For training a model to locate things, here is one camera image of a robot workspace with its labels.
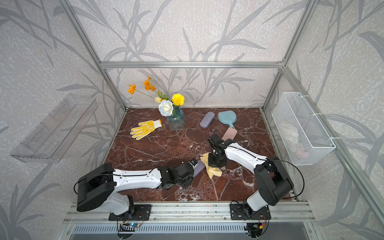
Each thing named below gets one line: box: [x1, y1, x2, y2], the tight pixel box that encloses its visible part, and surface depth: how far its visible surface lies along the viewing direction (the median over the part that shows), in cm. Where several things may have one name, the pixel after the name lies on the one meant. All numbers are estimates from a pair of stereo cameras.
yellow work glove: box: [130, 119, 163, 141], surface depth 110 cm
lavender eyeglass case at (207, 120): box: [200, 111, 215, 129], surface depth 111 cm
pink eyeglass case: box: [221, 127, 238, 141], surface depth 104 cm
